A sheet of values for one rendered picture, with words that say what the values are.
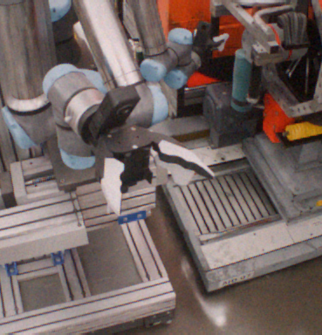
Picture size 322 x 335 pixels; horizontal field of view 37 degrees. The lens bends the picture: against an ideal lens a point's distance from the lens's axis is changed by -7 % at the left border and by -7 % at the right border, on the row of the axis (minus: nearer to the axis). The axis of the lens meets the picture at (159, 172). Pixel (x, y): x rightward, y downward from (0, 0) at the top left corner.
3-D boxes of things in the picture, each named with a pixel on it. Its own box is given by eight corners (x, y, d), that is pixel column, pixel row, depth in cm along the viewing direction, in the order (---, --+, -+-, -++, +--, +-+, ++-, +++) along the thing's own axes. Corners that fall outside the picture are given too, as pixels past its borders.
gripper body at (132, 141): (155, 186, 77) (116, 141, 84) (162, 140, 71) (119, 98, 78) (112, 201, 73) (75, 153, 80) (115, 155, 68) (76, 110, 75)
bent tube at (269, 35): (319, 36, 148) (326, 5, 140) (267, 42, 143) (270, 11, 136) (292, 11, 159) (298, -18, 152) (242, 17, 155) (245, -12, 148)
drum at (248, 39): (306, 65, 171) (313, 32, 161) (255, 73, 166) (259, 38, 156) (287, 46, 180) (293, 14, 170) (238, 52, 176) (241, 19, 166)
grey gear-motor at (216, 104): (288, 146, 244) (299, 89, 219) (212, 162, 235) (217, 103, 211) (271, 123, 257) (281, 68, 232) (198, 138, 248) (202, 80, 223)
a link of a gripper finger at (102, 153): (125, 190, 67) (131, 149, 73) (126, 180, 66) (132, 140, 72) (90, 186, 66) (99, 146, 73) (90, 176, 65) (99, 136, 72)
